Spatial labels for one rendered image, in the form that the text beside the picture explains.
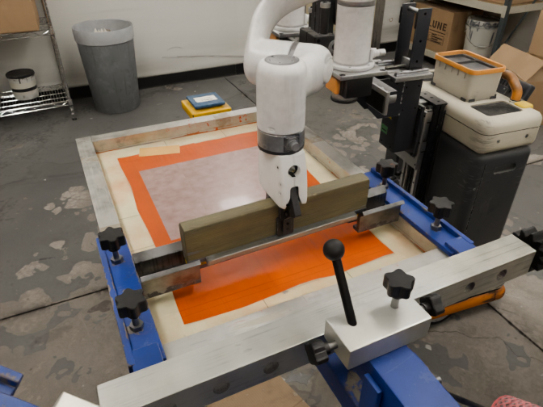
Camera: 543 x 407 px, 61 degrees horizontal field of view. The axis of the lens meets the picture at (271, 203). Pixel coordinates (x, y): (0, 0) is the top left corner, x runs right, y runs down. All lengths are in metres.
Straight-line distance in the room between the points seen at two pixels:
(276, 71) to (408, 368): 0.42
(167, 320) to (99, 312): 1.44
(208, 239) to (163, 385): 0.27
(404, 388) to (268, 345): 0.17
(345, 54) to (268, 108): 0.61
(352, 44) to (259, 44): 0.52
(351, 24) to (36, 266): 1.91
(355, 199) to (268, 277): 0.22
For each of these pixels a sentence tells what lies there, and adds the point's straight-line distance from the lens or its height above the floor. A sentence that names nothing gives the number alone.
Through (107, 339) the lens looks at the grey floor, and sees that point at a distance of 2.09.
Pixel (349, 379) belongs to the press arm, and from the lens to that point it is 0.75.
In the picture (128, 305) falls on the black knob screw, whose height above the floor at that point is 1.06.
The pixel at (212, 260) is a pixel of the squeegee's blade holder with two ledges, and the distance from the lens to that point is 0.78.
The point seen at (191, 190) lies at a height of 0.95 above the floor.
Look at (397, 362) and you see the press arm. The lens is 0.63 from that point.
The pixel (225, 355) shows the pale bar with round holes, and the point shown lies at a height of 1.04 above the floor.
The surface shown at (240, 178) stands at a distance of 1.11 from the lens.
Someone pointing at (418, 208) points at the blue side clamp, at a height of 1.00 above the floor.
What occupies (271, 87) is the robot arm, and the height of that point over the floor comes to 1.30.
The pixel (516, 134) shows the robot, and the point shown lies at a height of 0.85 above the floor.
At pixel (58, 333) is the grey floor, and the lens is 2.18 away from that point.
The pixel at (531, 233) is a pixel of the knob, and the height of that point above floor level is 1.05.
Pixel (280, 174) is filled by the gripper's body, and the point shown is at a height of 1.16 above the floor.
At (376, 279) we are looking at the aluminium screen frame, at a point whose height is 0.99.
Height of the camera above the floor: 1.52
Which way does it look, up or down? 34 degrees down
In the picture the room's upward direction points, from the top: straight up
